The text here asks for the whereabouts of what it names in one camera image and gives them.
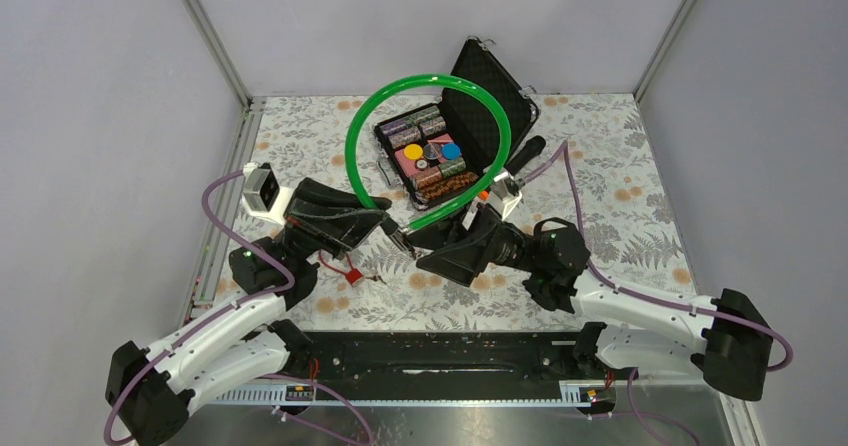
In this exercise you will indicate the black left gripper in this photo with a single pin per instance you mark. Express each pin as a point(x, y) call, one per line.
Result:
point(330, 219)

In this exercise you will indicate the black poker chip case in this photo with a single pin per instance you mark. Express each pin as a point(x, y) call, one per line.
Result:
point(471, 124)

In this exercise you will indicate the yellow round chip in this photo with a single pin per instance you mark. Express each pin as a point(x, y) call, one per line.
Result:
point(413, 152)

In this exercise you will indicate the red cable lock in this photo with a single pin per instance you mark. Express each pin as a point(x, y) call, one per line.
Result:
point(352, 275)

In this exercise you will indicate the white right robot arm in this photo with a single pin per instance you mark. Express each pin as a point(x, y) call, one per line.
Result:
point(725, 338)

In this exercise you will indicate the green cable lock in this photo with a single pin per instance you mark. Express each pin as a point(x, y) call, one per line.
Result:
point(427, 127)

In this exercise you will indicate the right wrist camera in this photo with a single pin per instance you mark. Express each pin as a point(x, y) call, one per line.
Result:
point(504, 194)

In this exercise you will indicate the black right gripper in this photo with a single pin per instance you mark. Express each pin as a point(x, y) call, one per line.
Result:
point(462, 262)

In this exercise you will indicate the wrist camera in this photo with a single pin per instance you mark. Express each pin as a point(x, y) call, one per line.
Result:
point(263, 197)
point(504, 194)

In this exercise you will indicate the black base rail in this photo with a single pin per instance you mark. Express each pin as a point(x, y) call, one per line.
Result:
point(381, 369)

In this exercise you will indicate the blue round chip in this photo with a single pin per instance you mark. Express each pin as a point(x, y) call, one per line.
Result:
point(451, 151)

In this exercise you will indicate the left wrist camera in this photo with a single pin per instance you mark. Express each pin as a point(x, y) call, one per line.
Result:
point(263, 197)

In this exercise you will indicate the black marker orange cap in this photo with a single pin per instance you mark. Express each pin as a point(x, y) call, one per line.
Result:
point(531, 149)

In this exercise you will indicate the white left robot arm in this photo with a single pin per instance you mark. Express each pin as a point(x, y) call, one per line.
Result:
point(153, 390)

